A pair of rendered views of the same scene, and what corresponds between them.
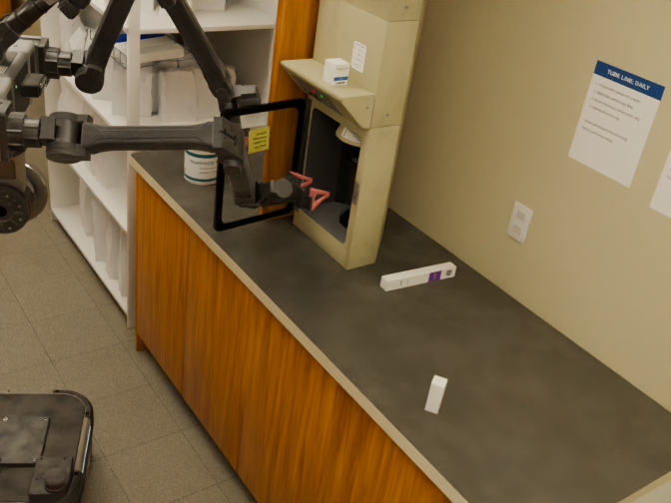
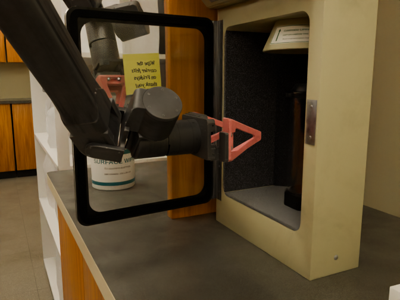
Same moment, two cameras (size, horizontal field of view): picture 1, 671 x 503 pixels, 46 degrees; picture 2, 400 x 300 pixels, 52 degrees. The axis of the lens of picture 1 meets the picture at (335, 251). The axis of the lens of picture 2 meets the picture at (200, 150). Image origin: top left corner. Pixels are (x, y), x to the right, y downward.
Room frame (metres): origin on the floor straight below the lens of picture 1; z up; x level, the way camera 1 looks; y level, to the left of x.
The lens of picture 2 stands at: (1.44, 0.00, 1.27)
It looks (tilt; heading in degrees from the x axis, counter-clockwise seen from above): 10 degrees down; 12
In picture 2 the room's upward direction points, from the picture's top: straight up
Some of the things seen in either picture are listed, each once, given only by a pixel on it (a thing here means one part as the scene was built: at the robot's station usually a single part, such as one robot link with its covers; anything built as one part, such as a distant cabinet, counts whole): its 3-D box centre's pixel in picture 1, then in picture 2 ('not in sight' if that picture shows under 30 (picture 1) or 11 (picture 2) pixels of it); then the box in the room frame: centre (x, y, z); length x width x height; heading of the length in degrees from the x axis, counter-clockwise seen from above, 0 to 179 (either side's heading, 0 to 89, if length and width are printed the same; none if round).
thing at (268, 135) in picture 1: (259, 165); (148, 117); (2.21, 0.27, 1.19); 0.30 x 0.01 x 0.40; 135
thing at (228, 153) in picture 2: (314, 194); (231, 136); (2.10, 0.09, 1.17); 0.09 x 0.07 x 0.07; 128
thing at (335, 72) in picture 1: (335, 71); not in sight; (2.14, 0.07, 1.54); 0.05 x 0.05 x 0.06; 39
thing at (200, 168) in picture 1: (203, 159); not in sight; (2.57, 0.52, 1.01); 0.13 x 0.13 x 0.15
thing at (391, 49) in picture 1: (366, 131); (312, 47); (2.28, -0.04, 1.32); 0.32 x 0.25 x 0.77; 39
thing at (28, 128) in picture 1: (22, 132); not in sight; (1.62, 0.74, 1.45); 0.09 x 0.08 x 0.12; 13
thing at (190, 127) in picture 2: (287, 193); (183, 137); (2.08, 0.17, 1.17); 0.10 x 0.07 x 0.07; 38
